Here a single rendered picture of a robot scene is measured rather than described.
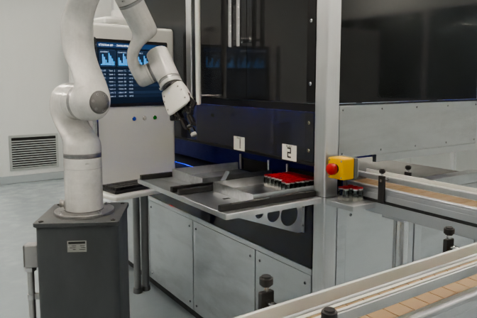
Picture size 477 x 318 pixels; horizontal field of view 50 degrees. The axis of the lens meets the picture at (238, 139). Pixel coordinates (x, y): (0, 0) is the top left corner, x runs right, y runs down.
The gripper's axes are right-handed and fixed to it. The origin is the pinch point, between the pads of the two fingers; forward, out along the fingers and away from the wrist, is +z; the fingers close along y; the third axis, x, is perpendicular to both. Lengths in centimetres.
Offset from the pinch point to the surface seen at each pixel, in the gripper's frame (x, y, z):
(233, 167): 56, -18, 6
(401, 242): 29, 40, 68
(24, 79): 273, -331, -306
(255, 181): 30.7, 0.4, 23.6
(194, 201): -2.4, -9.0, 26.7
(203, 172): 42.3, -25.7, 4.6
